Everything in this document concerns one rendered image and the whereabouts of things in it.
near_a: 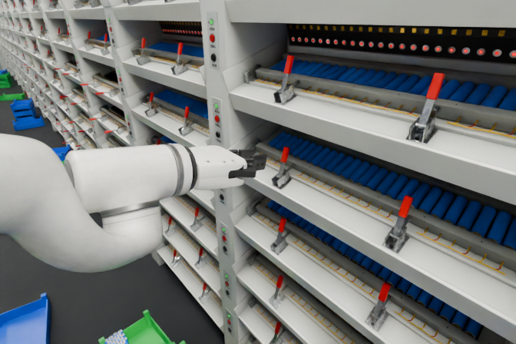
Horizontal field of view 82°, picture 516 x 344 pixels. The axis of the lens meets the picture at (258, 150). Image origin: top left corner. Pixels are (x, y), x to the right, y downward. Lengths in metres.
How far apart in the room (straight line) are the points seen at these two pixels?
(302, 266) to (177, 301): 0.97
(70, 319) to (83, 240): 1.41
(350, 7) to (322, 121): 0.18
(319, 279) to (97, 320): 1.18
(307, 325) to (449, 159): 0.61
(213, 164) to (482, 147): 0.37
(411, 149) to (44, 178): 0.43
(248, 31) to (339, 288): 0.61
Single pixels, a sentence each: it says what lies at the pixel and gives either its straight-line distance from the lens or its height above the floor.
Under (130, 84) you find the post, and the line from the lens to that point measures 1.36.
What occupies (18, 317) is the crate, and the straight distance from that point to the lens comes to 1.88.
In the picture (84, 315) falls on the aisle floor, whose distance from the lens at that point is 1.74.
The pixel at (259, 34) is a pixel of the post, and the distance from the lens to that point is 0.76.
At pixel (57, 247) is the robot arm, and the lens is 0.36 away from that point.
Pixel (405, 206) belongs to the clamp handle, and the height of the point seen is 0.97.
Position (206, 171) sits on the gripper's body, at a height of 1.02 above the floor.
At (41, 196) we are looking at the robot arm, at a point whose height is 1.10.
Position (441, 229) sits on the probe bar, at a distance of 0.58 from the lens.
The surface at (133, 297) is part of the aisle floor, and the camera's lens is 1.72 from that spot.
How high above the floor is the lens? 1.24
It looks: 24 degrees down
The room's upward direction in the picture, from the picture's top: straight up
